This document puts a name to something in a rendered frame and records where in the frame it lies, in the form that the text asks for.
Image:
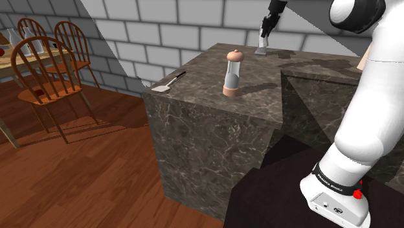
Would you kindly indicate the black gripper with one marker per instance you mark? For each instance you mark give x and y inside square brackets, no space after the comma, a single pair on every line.
[276,6]

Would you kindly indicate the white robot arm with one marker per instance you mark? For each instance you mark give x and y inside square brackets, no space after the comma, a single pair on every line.
[366,120]

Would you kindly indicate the silver metal scraper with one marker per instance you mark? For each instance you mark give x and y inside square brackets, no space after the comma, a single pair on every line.
[261,47]

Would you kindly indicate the tan pepper mill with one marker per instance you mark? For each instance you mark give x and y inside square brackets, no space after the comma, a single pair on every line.
[233,74]

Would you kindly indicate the beige object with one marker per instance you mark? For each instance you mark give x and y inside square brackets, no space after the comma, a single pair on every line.
[363,60]

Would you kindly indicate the dark robot stand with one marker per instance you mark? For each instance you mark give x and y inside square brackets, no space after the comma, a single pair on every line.
[268,195]

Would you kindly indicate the wooden spindle-back chair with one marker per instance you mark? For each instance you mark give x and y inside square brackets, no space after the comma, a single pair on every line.
[30,27]
[74,44]
[47,91]

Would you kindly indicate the wooden dining table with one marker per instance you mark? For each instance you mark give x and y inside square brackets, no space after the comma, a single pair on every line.
[9,64]

